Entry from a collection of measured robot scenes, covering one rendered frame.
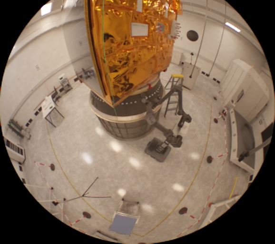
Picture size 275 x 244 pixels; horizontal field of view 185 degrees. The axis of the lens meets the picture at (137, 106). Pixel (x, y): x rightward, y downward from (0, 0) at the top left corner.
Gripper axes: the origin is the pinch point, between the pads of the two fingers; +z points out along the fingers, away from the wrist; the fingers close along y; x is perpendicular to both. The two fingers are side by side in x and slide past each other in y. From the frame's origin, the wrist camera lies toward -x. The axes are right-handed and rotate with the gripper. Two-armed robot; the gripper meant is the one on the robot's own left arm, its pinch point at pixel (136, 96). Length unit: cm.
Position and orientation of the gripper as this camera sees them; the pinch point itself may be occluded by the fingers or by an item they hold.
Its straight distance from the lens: 128.4
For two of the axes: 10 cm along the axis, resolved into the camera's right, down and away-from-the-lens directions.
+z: -7.8, -4.9, 4.0
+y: -6.3, 5.9, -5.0
